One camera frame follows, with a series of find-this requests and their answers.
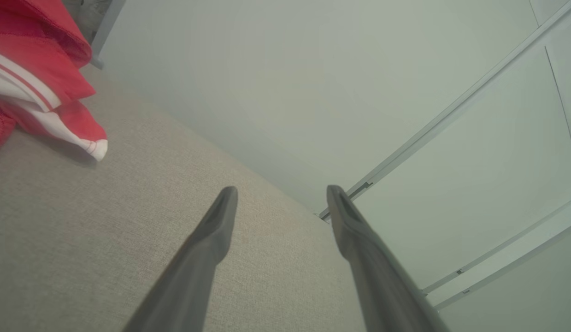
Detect grey aluminium frame rail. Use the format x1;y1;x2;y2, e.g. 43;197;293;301
423;195;571;296
434;219;571;310

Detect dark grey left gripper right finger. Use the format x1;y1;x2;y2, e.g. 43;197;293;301
326;185;451;332

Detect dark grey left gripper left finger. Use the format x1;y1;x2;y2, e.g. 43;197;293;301
123;186;238;332

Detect grey aluminium frame post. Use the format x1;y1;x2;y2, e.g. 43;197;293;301
91;0;127;70
318;0;571;221

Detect red white-striped mesh shorts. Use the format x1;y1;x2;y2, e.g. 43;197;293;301
0;0;108;162

